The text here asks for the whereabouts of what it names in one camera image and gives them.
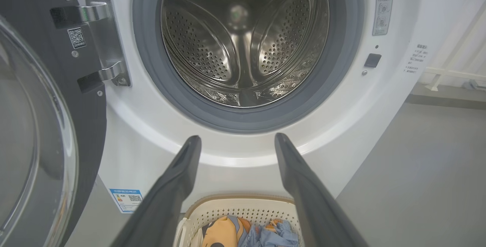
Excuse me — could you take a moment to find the metal door hinge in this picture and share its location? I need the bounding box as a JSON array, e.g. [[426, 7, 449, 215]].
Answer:
[[50, 0, 132, 92]]

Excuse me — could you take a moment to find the blue bear print garment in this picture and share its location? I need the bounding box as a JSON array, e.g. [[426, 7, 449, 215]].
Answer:
[[237, 218, 300, 247]]

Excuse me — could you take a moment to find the black door latch socket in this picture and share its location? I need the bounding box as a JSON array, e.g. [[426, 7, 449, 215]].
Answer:
[[364, 53, 382, 68]]

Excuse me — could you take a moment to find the grey rubber door gasket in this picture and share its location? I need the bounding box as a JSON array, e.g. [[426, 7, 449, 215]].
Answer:
[[132, 0, 365, 134]]

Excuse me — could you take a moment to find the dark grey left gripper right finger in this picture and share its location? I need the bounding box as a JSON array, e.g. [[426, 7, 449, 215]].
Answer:
[[274, 133, 369, 247]]

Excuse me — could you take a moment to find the white metal railing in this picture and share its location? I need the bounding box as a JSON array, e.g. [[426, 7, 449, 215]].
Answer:
[[418, 0, 486, 92]]

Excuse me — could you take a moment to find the cream perforated laundry basket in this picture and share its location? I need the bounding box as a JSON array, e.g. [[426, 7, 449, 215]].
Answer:
[[173, 195, 304, 247]]

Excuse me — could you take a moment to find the grey warning sticker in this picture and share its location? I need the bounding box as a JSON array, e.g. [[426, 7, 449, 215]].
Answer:
[[372, 0, 394, 36]]

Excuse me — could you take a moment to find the small grey bracket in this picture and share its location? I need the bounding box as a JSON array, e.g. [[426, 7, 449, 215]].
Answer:
[[462, 80, 486, 91]]

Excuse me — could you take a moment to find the white QR code sticker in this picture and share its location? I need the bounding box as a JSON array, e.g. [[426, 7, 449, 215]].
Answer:
[[68, 27, 87, 49]]

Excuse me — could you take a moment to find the blue energy label sticker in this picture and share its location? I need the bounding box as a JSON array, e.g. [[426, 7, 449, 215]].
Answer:
[[109, 188, 144, 214]]

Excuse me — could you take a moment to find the printed text label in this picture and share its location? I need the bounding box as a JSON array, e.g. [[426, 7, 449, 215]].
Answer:
[[404, 44, 429, 73]]

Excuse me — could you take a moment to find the cream orange cartoon garment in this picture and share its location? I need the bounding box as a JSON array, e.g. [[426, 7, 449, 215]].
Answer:
[[200, 217, 251, 247]]

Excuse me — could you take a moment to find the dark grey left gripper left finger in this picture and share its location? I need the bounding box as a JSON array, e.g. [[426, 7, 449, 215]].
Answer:
[[110, 135, 202, 247]]

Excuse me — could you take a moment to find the white washing machine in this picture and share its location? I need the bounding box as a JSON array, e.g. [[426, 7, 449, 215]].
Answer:
[[63, 0, 484, 215]]

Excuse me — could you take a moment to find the steel washer drum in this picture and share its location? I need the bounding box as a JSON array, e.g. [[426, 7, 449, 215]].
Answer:
[[161, 0, 330, 108]]

